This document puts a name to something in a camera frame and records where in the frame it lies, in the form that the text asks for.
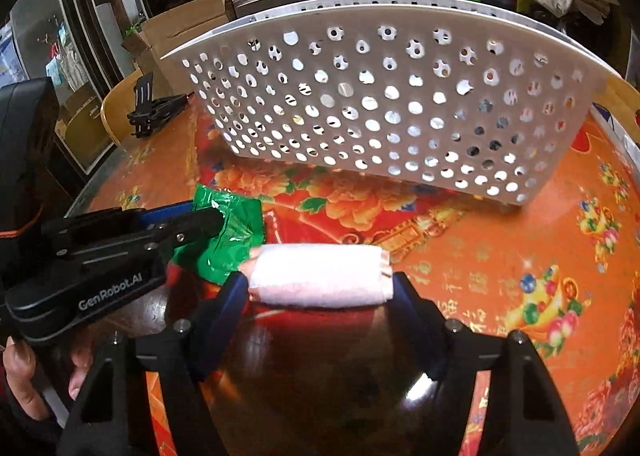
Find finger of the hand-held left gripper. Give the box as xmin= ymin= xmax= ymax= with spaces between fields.
xmin=42 ymin=202 xmax=194 ymax=239
xmin=55 ymin=208 xmax=224 ymax=264

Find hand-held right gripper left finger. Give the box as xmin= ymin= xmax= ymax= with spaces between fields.
xmin=57 ymin=272 xmax=249 ymax=456

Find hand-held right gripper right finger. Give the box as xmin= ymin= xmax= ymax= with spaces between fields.
xmin=392 ymin=272 xmax=573 ymax=456

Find green foil packet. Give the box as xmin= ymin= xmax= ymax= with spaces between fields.
xmin=172 ymin=184 xmax=264 ymax=287

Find pink white towel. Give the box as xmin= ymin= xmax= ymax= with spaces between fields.
xmin=239 ymin=243 xmax=396 ymax=311

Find white perforated plastic basket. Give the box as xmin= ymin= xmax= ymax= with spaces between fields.
xmin=160 ymin=0 xmax=626 ymax=207

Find person's left forearm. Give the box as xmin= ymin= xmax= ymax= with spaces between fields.
xmin=0 ymin=386 xmax=63 ymax=456

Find person's left hand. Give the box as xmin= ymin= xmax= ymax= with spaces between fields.
xmin=2 ymin=333 xmax=96 ymax=422

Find wooden chair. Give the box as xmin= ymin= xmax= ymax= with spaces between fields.
xmin=100 ymin=68 xmax=146 ymax=147
xmin=592 ymin=78 xmax=640 ymax=137

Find black folding holder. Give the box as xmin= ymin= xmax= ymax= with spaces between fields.
xmin=127 ymin=74 xmax=193 ymax=139

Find dark mirrored wardrobe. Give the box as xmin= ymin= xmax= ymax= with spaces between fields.
xmin=0 ymin=0 xmax=156 ymax=177

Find open cardboard box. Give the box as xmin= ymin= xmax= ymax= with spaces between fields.
xmin=122 ymin=0 xmax=233 ymax=86

